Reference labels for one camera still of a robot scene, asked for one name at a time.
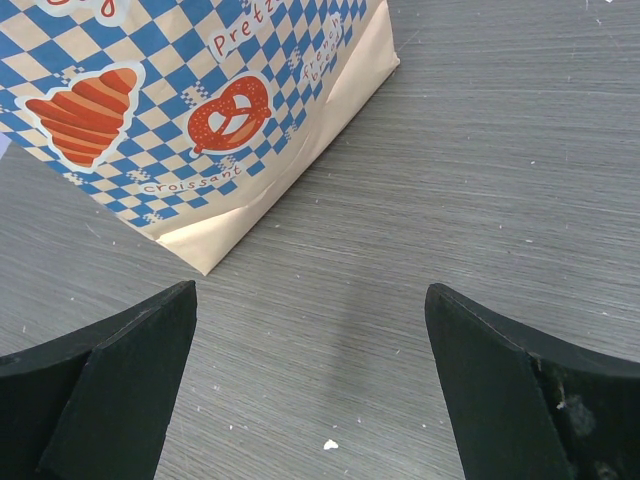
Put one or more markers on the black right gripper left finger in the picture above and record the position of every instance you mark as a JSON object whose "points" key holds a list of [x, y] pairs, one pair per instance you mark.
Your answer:
{"points": [[96, 403]]}

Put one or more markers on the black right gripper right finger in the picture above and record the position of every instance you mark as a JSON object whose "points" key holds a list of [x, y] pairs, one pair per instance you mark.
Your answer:
{"points": [[527, 405]]}

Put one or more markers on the blue checkered paper bag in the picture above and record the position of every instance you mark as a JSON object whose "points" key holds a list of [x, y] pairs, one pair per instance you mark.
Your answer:
{"points": [[188, 119]]}

